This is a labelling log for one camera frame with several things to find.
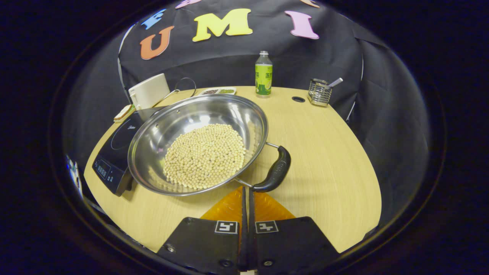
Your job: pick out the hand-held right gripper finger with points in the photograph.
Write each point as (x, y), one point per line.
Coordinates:
(244, 236)
(252, 236)

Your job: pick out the stainless steel pot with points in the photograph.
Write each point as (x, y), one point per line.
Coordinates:
(183, 118)

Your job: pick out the black induction cooktop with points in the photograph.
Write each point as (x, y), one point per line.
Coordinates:
(110, 160)

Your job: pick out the pile of soybeans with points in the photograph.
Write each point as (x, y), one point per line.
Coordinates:
(206, 156)

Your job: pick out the white divided bean tray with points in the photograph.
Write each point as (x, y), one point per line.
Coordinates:
(217, 91)

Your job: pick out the green label drink bottle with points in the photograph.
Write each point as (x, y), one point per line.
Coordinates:
(263, 78)

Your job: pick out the sandwich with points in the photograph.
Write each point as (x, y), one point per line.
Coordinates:
(123, 114)

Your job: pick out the white toaster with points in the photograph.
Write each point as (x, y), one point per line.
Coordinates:
(149, 91)

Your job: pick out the metal spoon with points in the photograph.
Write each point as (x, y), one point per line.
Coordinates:
(335, 82)

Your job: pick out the black backdrop cloth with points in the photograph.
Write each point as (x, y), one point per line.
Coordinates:
(229, 57)

